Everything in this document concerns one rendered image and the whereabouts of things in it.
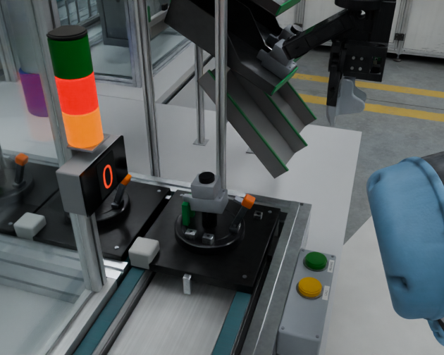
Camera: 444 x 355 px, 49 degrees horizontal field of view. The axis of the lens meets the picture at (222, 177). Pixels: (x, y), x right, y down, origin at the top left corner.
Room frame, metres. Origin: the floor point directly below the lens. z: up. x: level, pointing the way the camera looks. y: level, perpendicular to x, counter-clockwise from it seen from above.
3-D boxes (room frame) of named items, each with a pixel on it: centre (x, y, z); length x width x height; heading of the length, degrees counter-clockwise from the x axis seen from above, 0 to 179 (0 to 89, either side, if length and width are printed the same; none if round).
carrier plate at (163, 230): (0.75, 0.02, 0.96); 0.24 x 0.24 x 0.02; 72
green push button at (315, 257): (0.67, -0.18, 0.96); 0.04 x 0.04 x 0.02
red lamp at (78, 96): (0.61, 0.19, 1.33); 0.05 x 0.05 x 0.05
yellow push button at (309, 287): (0.61, -0.15, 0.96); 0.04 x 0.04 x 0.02
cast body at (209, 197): (0.76, 0.04, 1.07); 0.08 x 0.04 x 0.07; 73
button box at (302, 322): (0.61, -0.15, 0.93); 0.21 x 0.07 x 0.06; 162
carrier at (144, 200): (0.83, 0.27, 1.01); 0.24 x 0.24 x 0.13; 72
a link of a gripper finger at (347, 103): (0.72, -0.20, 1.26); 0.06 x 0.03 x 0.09; 72
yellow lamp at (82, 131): (0.61, 0.19, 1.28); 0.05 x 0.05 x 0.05
